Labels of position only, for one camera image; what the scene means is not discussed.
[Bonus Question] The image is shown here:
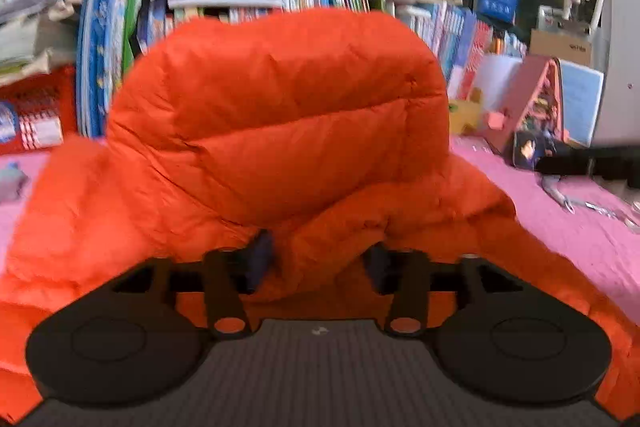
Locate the pink toy house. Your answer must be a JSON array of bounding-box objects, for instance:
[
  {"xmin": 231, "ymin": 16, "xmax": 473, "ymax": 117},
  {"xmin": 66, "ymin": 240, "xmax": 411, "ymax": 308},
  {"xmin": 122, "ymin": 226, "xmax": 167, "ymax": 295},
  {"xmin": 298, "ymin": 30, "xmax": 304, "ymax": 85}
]
[{"xmin": 480, "ymin": 55, "xmax": 568, "ymax": 171}]

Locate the red plastic crate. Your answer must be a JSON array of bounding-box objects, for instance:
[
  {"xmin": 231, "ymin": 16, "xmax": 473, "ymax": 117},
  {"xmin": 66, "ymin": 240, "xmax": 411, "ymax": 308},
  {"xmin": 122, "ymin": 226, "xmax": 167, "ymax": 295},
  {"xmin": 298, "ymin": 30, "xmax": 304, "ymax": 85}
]
[{"xmin": 1, "ymin": 65, "xmax": 77, "ymax": 155}]

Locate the stack of papers and magazines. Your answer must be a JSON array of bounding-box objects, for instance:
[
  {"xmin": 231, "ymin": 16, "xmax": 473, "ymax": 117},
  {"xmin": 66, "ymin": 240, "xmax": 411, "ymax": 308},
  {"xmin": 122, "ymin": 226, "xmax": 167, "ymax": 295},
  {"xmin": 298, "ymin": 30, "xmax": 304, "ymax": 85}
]
[{"xmin": 0, "ymin": 0, "xmax": 77, "ymax": 86}]

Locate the grey small plush toy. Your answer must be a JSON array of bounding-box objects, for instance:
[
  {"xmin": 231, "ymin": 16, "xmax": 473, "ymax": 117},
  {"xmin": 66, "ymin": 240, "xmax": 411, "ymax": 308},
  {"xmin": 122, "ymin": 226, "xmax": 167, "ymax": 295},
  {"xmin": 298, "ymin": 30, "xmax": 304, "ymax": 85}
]
[{"xmin": 0, "ymin": 162, "xmax": 28, "ymax": 204}]

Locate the row of upright books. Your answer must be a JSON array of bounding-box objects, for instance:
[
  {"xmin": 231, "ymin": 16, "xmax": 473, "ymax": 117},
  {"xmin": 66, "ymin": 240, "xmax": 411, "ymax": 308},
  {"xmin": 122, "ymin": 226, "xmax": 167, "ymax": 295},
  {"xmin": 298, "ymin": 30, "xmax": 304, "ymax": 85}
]
[{"xmin": 74, "ymin": 0, "xmax": 526, "ymax": 138}]

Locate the orange puffer jacket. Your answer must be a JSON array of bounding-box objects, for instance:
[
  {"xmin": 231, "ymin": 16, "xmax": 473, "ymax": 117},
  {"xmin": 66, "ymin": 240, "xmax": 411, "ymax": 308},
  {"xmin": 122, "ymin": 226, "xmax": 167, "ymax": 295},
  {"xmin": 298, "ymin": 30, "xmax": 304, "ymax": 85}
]
[{"xmin": 1, "ymin": 9, "xmax": 639, "ymax": 423}]

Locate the cardboard box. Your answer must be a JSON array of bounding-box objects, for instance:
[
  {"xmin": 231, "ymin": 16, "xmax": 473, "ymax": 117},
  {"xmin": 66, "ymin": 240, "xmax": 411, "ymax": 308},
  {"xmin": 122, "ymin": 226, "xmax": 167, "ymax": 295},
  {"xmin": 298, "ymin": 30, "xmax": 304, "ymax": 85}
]
[{"xmin": 529, "ymin": 29, "xmax": 592, "ymax": 67}]

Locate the pink patterned blanket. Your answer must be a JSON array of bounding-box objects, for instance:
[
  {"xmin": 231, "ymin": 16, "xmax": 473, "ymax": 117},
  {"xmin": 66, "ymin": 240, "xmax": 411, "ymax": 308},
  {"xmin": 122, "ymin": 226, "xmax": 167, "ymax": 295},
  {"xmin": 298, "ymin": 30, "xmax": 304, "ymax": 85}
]
[{"xmin": 1, "ymin": 136, "xmax": 639, "ymax": 324}]

